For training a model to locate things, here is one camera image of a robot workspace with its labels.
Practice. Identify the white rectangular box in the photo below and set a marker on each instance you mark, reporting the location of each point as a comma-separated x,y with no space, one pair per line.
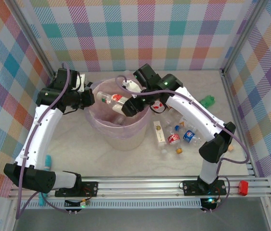
159,134

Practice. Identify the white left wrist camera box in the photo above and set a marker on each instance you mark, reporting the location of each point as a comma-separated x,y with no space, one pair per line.
81,80

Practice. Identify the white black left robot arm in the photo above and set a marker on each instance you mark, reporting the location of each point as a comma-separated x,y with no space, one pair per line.
41,134

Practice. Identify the clear bottle red green label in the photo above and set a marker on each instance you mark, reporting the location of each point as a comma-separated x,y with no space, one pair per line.
111,101

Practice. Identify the small black electronics board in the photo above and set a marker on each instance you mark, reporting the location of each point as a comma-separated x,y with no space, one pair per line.
73,204
210,204

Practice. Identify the red emergency stop button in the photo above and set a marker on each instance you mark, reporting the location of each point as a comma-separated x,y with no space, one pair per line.
243,188

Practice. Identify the brown drink bottle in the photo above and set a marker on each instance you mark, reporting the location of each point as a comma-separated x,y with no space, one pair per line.
158,104

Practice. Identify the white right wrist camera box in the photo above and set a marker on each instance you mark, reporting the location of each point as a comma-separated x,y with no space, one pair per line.
131,86

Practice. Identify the green plastic bottle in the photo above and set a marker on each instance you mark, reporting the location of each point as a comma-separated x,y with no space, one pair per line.
207,101

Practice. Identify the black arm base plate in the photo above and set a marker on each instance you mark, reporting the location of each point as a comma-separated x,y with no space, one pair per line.
190,187
89,188

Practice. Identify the aluminium frame post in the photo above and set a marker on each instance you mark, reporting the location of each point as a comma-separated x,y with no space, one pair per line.
242,36
35,41

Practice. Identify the red label bottle orange cap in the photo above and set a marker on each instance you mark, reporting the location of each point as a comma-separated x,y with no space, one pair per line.
174,138

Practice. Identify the white plastic waste bin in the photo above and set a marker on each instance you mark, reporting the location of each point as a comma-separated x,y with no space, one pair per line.
126,144

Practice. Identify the small wooden block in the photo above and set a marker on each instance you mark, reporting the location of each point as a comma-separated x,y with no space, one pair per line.
231,148

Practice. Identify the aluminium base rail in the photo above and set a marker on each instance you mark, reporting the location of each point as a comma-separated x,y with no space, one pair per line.
138,187

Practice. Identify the blue red label bottle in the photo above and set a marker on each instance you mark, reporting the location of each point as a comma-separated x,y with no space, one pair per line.
189,135

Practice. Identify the clear unlabelled plastic bottle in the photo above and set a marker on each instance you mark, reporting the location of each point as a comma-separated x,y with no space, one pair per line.
166,120

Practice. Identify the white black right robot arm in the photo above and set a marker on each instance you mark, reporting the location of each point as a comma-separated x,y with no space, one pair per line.
198,113

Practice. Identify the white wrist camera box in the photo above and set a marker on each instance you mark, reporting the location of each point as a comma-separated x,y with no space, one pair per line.
81,80
131,86

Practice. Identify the aluminium side rail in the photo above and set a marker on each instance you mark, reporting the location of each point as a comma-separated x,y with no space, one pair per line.
235,113

